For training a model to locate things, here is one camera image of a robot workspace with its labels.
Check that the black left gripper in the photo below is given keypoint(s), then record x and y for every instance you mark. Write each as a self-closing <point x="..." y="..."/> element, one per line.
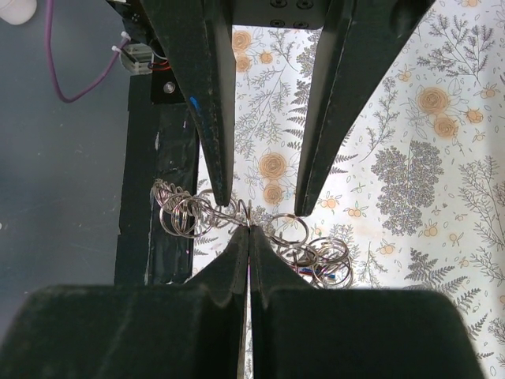
<point x="358" y="44"/>

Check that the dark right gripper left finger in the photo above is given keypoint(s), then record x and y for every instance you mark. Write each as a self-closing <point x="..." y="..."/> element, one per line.
<point x="189" y="330"/>

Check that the floral table mat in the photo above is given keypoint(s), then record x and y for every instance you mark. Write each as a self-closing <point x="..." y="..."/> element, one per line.
<point x="417" y="188"/>

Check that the black base bar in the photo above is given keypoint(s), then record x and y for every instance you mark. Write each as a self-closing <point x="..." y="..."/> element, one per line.
<point x="161" y="161"/>

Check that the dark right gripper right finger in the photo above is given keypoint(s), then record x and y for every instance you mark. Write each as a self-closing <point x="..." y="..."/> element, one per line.
<point x="299" y="331"/>

